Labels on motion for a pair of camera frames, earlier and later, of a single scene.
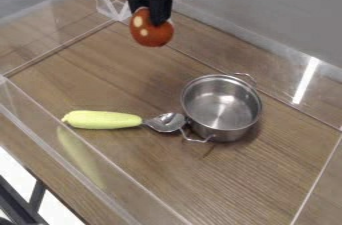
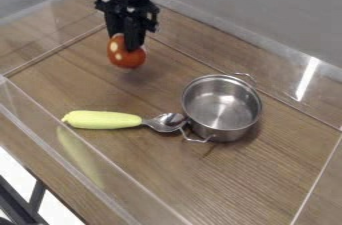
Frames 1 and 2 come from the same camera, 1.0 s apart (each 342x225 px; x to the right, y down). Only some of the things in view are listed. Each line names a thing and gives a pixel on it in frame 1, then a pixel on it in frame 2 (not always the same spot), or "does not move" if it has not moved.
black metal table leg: [22, 211] does not move
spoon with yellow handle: [119, 120] does not move
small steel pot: [222, 107] does not move
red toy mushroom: [148, 34] -> [121, 56]
